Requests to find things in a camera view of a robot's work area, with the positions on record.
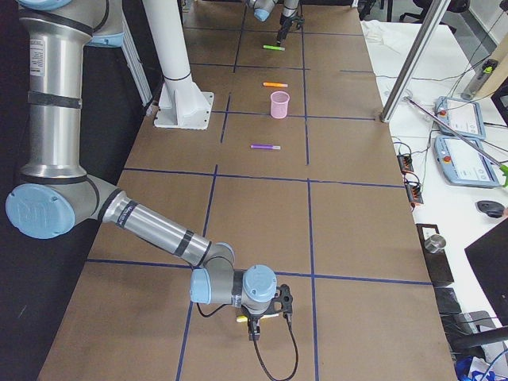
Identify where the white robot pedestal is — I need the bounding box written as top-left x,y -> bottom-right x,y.
143,0 -> 214,130

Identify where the purple highlighter pen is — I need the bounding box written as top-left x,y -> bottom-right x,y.
250,144 -> 281,150

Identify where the metal cup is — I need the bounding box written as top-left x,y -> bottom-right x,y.
424,234 -> 447,254

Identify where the teach pendant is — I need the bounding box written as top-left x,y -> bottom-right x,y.
434,135 -> 500,189
434,96 -> 486,140

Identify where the yellow highlighter pen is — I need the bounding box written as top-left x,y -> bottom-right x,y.
236,314 -> 279,323

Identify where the black computer mouse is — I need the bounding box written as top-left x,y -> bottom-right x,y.
475,200 -> 505,218

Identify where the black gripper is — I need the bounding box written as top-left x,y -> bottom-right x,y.
247,320 -> 260,341
276,14 -> 296,42

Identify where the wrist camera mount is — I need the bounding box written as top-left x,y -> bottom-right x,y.
290,14 -> 305,30
272,284 -> 293,319

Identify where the lower teach pendant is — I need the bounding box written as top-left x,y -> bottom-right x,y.
434,135 -> 500,189

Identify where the orange highlighter pen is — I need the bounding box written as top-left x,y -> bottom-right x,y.
262,82 -> 288,88

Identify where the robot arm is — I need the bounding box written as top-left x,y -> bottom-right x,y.
244,0 -> 304,46
6,1 -> 280,341

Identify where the aluminium frame post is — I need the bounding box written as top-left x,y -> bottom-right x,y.
379,0 -> 451,123

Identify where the upper teach pendant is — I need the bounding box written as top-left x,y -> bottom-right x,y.
434,96 -> 486,140

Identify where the green highlighter pen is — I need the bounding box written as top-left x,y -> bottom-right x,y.
263,44 -> 286,52

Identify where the pink mesh pen holder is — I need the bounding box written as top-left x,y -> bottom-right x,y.
270,90 -> 291,119

